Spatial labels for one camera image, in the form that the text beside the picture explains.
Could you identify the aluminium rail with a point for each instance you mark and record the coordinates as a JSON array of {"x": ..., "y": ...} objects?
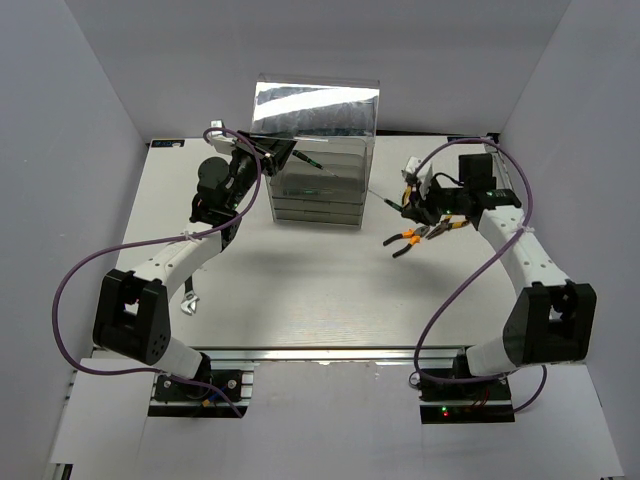
[
  {"x": 343, "y": 353},
  {"x": 500, "y": 165}
]

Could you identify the front aluminium rail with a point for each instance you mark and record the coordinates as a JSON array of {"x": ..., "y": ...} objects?
[{"x": 343, "y": 353}]

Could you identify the orange handled pliers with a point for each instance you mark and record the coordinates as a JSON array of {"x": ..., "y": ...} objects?
[{"x": 411, "y": 238}]

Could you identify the blue label sticker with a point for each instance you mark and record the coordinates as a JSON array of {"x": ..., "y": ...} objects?
[
  {"x": 464, "y": 140},
  {"x": 167, "y": 143}
]

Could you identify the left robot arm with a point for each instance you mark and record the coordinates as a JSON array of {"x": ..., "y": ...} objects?
[{"x": 133, "y": 315}]

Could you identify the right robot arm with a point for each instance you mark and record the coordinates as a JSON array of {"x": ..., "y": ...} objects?
[{"x": 551, "y": 320}]

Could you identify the clear plastic drawer cabinet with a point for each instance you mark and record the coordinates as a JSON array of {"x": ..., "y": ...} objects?
[{"x": 350, "y": 158}]

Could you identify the silver adjustable wrench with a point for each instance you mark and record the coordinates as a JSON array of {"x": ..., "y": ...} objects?
[{"x": 190, "y": 299}]

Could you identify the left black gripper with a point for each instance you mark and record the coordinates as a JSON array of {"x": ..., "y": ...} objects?
[{"x": 277, "y": 148}]

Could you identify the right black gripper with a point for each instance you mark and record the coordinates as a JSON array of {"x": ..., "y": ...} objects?
[{"x": 421, "y": 210}]

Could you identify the clear hinged cabinet lid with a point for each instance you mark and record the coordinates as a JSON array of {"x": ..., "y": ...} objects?
[{"x": 289, "y": 106}]

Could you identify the right blue label sticker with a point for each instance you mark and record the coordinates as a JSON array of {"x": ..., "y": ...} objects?
[{"x": 464, "y": 140}]

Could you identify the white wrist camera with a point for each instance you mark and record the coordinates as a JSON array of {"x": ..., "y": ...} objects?
[
  {"x": 418, "y": 177},
  {"x": 222, "y": 142}
]

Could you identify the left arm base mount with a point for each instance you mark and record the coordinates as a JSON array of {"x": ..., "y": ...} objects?
[{"x": 171, "y": 399}]

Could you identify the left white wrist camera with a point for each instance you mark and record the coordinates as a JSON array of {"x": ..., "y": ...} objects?
[{"x": 222, "y": 142}]

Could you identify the yellow handled needle-nose pliers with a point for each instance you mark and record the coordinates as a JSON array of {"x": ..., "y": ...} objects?
[{"x": 407, "y": 194}]

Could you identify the green black screwdriver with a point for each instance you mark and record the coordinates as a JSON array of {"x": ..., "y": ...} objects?
[
  {"x": 387, "y": 201},
  {"x": 305, "y": 158},
  {"x": 306, "y": 192}
]

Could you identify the left blue label sticker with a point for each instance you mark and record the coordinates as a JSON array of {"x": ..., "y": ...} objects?
[{"x": 167, "y": 143}]

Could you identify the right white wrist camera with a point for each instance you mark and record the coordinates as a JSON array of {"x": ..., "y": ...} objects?
[{"x": 418, "y": 177}]

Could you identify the right aluminium rail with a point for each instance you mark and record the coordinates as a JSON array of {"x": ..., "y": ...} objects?
[{"x": 500, "y": 165}]

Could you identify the yellow handled small pliers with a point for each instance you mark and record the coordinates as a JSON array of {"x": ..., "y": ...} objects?
[{"x": 445, "y": 225}]

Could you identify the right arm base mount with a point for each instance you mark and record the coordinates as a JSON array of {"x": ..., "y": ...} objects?
[{"x": 478, "y": 403}]

